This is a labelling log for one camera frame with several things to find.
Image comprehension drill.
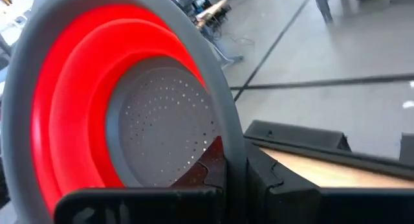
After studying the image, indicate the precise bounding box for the wooden table with black edge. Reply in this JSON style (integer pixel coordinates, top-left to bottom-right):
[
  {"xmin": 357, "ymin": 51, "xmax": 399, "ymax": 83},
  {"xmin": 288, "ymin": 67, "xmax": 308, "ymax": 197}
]
[{"xmin": 243, "ymin": 119, "xmax": 414, "ymax": 181}]

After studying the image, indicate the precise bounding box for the grey metal table leg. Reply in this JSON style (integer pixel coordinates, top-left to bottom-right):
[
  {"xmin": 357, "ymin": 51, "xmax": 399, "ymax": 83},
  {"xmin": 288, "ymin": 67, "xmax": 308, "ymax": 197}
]
[{"xmin": 312, "ymin": 0, "xmax": 334, "ymax": 25}]

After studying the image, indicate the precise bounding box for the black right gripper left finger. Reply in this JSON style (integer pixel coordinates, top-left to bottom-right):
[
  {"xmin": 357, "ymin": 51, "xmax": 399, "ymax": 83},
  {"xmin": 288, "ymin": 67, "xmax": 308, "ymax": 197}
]
[{"xmin": 54, "ymin": 135, "xmax": 227, "ymax": 224}]

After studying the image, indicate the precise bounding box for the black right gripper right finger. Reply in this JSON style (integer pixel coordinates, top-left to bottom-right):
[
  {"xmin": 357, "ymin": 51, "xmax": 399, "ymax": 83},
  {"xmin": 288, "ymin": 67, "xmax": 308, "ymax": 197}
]
[{"xmin": 245, "ymin": 146, "xmax": 414, "ymax": 224}]

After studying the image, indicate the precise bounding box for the red collapsible colander grey rim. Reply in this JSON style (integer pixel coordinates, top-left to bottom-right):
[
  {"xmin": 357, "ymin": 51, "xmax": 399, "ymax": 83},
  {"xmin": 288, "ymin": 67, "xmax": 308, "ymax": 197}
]
[{"xmin": 0, "ymin": 0, "xmax": 248, "ymax": 224}]

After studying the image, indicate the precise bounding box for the wooden workbench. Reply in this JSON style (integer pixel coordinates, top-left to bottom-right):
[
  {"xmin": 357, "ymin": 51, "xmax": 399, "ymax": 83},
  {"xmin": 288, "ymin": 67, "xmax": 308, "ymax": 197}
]
[{"xmin": 193, "ymin": 0, "xmax": 246, "ymax": 69}]

